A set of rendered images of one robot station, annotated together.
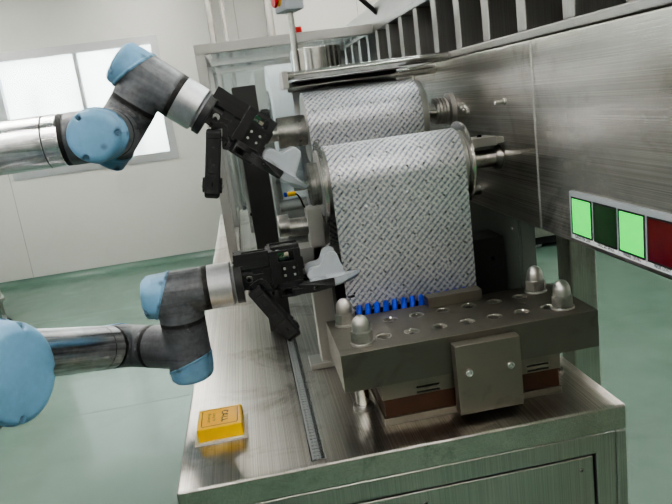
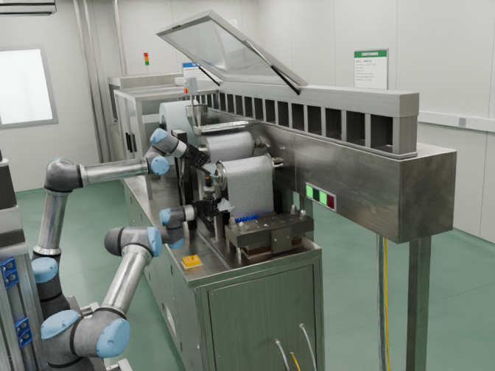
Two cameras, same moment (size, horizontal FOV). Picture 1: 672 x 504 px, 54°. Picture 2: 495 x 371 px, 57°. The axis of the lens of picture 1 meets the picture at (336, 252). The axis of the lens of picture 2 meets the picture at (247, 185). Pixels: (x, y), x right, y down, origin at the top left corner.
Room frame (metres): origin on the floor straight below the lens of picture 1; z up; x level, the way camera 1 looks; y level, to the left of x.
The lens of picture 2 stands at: (-0.99, 0.42, 1.81)
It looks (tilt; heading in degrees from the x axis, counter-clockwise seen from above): 16 degrees down; 346
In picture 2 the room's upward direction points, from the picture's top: 4 degrees counter-clockwise
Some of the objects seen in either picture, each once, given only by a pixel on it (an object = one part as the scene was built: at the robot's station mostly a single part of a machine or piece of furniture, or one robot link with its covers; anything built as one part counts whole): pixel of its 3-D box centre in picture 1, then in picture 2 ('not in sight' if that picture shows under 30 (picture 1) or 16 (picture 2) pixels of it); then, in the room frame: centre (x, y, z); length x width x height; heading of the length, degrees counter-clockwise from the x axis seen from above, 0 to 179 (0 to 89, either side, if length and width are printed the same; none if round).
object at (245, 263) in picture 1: (270, 272); (205, 207); (1.08, 0.12, 1.12); 0.12 x 0.08 x 0.09; 97
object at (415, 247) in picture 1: (408, 253); (251, 200); (1.11, -0.12, 1.11); 0.23 x 0.01 x 0.18; 97
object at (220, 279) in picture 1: (223, 284); (188, 212); (1.07, 0.20, 1.11); 0.08 x 0.05 x 0.08; 7
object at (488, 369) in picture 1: (488, 374); (281, 240); (0.90, -0.20, 0.96); 0.10 x 0.03 x 0.11; 97
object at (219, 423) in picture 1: (221, 423); (191, 260); (0.97, 0.22, 0.91); 0.07 x 0.07 x 0.02; 7
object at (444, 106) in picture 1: (436, 111); (255, 143); (1.44, -0.25, 1.33); 0.07 x 0.07 x 0.07; 7
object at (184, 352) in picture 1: (180, 348); (171, 235); (1.07, 0.29, 1.01); 0.11 x 0.08 x 0.11; 65
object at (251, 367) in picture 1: (312, 261); (187, 197); (2.09, 0.08, 0.88); 2.52 x 0.66 x 0.04; 7
